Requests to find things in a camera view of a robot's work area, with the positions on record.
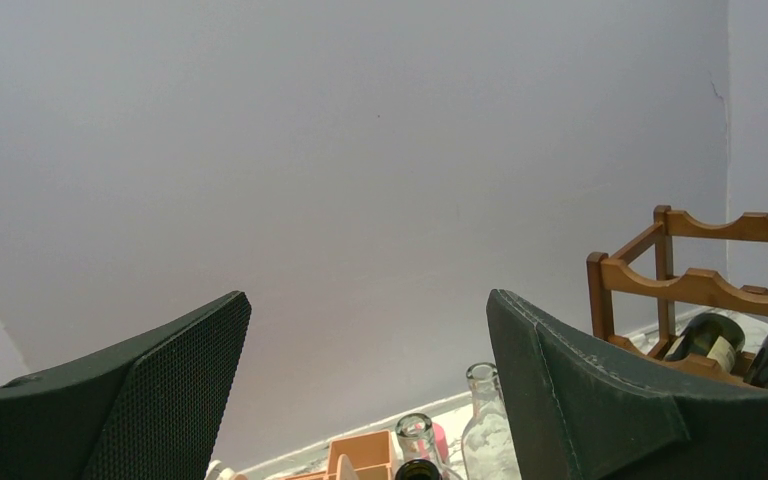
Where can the peach plastic organizer basket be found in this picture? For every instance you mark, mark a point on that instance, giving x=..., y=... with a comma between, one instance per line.
x=370, y=455

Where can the brown wooden wine rack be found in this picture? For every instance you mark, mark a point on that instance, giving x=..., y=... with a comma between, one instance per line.
x=644, y=266

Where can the clear glass bottle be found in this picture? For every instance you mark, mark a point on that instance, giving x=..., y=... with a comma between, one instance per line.
x=486, y=443
x=416, y=439

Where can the black capped wine bottle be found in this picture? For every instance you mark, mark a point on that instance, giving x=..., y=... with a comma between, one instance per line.
x=711, y=335

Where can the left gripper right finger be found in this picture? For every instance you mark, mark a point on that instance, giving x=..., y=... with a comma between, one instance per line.
x=581, y=408

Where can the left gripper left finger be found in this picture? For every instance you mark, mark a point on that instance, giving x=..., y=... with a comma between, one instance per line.
x=149, y=407

